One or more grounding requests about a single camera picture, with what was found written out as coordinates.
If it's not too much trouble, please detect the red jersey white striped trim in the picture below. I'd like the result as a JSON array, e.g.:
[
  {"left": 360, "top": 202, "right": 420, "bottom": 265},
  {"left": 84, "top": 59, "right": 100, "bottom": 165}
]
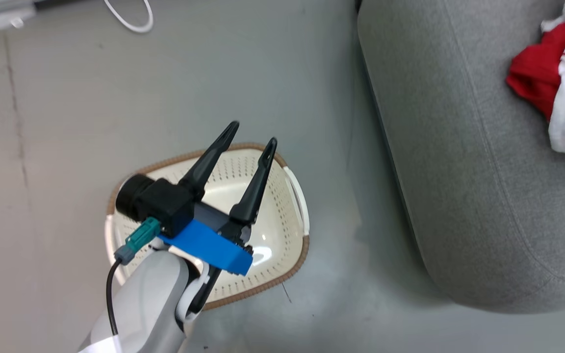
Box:
[{"left": 506, "top": 0, "right": 565, "bottom": 122}]

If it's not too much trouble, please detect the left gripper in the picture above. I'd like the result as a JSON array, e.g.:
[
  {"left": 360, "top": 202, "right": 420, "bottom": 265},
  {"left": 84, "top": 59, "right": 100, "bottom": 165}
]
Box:
[{"left": 177, "top": 121, "right": 278, "bottom": 322}]

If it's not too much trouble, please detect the white cable loop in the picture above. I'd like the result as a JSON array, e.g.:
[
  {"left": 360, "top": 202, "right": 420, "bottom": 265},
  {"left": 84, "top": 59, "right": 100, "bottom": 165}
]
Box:
[{"left": 103, "top": 0, "right": 154, "bottom": 34}]

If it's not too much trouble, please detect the teal camera cable connector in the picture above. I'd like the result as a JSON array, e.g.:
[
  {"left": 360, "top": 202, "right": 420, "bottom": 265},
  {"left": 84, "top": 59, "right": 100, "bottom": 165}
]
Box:
[{"left": 114, "top": 217, "right": 161, "bottom": 266}]

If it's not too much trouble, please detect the white plastic floor fixture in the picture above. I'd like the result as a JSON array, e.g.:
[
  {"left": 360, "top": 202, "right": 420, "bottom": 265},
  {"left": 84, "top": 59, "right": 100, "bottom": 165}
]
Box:
[{"left": 0, "top": 0, "right": 37, "bottom": 30}]

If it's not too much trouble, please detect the grey fabric sofa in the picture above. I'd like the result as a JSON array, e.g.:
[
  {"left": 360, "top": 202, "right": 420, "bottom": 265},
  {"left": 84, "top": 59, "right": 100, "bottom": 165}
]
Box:
[{"left": 358, "top": 0, "right": 565, "bottom": 314}]

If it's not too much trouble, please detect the black camera cable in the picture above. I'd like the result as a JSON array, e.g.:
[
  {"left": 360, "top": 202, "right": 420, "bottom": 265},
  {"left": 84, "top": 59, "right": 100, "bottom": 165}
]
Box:
[{"left": 105, "top": 257, "right": 123, "bottom": 339}]

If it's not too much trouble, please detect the cream perforated laundry basket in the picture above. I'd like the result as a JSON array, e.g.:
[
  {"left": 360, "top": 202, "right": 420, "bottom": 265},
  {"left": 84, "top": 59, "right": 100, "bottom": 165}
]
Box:
[{"left": 104, "top": 142, "right": 310, "bottom": 312}]

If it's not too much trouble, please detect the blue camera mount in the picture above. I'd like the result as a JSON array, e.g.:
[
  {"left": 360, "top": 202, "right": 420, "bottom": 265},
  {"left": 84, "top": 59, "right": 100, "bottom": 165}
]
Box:
[{"left": 157, "top": 219, "right": 255, "bottom": 276}]

